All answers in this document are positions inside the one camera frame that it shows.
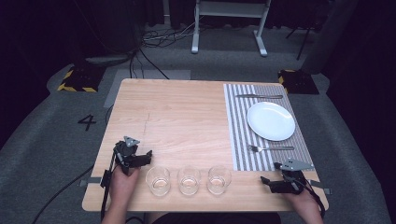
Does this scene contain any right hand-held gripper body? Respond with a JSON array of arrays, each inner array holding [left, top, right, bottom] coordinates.
[[277, 158, 316, 196]]

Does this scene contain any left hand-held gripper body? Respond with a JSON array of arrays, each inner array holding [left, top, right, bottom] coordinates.
[[113, 135, 141, 175]]

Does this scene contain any person's right hand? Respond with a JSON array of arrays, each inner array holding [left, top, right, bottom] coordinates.
[[283, 189, 322, 217]]

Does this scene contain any person's left hand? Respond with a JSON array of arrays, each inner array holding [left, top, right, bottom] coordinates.
[[108, 165, 142, 203]]

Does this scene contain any silver fork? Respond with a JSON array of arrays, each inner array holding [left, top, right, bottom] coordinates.
[[247, 144, 295, 153]]

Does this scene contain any clear drinking glass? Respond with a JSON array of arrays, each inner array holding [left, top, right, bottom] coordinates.
[[145, 166, 172, 197], [177, 165, 202, 197], [206, 164, 233, 196]]

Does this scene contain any white round plate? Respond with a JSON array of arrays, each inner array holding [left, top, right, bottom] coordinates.
[[247, 101, 296, 142]]

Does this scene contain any grey striped placemat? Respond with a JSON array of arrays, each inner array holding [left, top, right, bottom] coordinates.
[[222, 83, 316, 173]]

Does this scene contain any person's dark clothing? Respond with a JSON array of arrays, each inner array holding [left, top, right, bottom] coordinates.
[[146, 212, 283, 224]]

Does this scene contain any silver table knife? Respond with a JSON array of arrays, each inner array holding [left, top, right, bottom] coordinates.
[[234, 93, 284, 100]]

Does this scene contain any black yellow striped base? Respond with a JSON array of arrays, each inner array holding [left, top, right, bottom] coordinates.
[[56, 64, 106, 93], [277, 68, 320, 95]]

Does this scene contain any black tripod stand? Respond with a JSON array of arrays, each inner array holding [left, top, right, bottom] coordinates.
[[285, 26, 316, 62]]

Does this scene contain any grey table edge bracket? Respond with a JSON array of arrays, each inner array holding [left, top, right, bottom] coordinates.
[[78, 176, 103, 188], [310, 179, 332, 196]]

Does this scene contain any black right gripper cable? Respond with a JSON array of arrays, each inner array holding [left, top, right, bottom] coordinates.
[[298, 178, 327, 218]]

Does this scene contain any black floor cable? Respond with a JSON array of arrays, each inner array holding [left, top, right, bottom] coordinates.
[[31, 164, 95, 224]]

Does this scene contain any bundle of floor cables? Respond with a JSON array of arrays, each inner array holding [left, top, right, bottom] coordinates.
[[129, 15, 206, 80]]

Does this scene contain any white metal desk frame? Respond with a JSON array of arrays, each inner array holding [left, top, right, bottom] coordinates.
[[191, 0, 273, 58]]

